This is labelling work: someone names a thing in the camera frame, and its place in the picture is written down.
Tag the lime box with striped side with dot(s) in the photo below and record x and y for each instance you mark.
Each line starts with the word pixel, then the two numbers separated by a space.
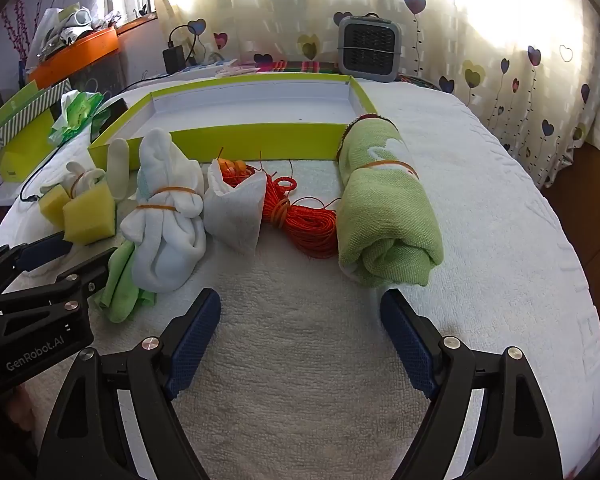
pixel 25 110

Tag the black charger adapter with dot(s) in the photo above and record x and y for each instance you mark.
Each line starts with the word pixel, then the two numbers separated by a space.
pixel 174 60

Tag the lime green box tray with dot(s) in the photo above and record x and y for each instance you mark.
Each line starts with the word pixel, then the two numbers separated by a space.
pixel 260 137

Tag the green tissue packet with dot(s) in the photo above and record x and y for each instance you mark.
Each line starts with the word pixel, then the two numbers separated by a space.
pixel 77 112

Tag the clutter of white packets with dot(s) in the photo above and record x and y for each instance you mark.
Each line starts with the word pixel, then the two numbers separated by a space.
pixel 70 25

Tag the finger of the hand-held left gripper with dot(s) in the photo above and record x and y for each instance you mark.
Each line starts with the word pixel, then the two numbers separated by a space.
pixel 45 252
pixel 87 272

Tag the grey fan heater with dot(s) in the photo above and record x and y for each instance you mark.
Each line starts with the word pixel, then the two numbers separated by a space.
pixel 370 45

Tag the white nonwoven pouch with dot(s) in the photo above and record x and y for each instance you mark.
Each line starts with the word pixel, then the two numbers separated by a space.
pixel 232 210

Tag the pink blossom branches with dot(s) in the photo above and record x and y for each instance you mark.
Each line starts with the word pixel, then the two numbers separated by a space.
pixel 22 45

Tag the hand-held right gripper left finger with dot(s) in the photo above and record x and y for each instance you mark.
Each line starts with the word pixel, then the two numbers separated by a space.
pixel 195 340

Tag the orange tray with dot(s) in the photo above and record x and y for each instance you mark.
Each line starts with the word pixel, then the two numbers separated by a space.
pixel 75 57

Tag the small green cloth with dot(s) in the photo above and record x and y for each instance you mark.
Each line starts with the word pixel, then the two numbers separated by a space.
pixel 120 285

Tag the white terry table cover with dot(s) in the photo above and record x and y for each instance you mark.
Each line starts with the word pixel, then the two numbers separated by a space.
pixel 305 310

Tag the white blue power strip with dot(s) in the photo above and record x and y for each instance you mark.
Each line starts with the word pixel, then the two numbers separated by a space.
pixel 205 65

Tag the short white sock bundle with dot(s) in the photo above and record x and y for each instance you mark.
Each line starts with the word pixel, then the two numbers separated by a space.
pixel 165 230

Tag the plain lime green box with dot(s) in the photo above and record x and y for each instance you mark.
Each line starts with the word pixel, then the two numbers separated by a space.
pixel 25 155

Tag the pink white packet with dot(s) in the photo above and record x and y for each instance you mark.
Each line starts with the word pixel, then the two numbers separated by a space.
pixel 237 68

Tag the yellow sponge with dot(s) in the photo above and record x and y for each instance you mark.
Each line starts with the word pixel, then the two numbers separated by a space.
pixel 52 202
pixel 90 215

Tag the heart print curtain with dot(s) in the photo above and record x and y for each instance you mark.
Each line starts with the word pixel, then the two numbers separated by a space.
pixel 480 35

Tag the green towel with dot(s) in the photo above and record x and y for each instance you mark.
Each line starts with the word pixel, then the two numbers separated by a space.
pixel 385 210

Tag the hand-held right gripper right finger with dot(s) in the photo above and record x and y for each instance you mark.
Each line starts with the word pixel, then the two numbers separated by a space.
pixel 405 340

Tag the black smartphone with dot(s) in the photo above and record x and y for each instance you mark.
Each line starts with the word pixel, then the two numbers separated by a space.
pixel 107 115

